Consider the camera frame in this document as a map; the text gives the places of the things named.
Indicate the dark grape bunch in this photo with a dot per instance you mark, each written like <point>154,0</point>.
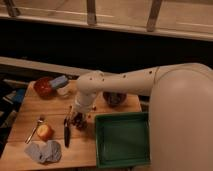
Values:
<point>79,121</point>

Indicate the green plastic tray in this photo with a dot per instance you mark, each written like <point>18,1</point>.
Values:
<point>122,140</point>

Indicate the grey cloth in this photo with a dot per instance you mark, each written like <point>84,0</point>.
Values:
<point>49,153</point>

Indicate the metal fork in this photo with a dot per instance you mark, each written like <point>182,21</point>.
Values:
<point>39,122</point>

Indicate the dark brown bowl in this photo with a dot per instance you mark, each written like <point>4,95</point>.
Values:
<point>114,99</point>

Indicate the black handled knife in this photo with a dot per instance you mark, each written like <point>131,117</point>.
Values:
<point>67,132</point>

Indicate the red bowl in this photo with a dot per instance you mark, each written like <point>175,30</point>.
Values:
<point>43,88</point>

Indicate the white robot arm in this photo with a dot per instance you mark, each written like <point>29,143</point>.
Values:
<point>180,111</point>

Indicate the wooden board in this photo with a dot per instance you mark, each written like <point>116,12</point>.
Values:
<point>80,153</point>

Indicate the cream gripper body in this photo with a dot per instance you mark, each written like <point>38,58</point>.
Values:
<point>83,103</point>

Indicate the blue sponge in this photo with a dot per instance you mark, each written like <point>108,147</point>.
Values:
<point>59,82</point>

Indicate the orange apple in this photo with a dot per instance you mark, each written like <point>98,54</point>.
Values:
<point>44,132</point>

